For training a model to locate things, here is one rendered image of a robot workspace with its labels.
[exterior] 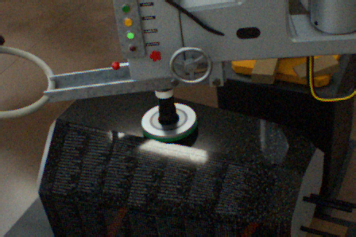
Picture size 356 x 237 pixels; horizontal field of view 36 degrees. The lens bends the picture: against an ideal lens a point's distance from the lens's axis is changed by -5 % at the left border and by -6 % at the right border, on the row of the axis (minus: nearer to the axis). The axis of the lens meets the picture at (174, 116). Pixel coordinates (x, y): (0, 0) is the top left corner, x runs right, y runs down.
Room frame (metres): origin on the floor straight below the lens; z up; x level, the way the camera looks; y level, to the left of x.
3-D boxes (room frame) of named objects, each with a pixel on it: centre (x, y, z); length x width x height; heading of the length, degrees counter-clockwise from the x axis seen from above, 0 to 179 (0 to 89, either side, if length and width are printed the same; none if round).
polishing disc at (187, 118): (1.85, 0.02, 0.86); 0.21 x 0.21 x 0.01
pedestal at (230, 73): (2.43, -0.62, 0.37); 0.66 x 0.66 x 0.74; 59
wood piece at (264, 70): (2.24, -0.45, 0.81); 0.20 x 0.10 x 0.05; 157
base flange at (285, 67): (2.43, -0.62, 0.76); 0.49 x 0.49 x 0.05; 59
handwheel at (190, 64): (1.72, -0.08, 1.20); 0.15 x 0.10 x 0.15; 84
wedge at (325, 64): (2.20, -0.68, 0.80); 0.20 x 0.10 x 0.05; 96
